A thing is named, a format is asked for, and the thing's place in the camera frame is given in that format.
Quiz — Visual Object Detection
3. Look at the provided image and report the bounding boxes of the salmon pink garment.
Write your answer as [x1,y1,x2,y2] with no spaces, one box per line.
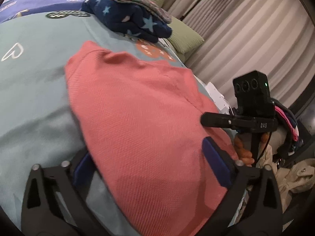
[65,41,236,235]

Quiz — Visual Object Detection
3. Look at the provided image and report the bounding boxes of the pink and blue clothes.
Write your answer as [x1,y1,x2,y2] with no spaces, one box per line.
[271,98,301,157]

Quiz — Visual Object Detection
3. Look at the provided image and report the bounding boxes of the right hand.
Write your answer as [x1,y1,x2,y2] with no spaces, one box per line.
[234,133,270,167]

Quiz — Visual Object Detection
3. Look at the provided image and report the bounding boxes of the beige jacket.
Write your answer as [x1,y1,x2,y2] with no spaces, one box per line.
[256,144,314,212]

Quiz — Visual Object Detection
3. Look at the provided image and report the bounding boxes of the teal patterned bed sheet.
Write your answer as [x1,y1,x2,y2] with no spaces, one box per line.
[1,11,187,235]

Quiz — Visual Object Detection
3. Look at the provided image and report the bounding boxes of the beige curtain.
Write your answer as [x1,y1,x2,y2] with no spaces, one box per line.
[164,0,314,106]

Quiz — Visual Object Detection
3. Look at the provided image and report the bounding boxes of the navy star-print folded garment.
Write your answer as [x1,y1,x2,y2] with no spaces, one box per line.
[81,0,172,43]

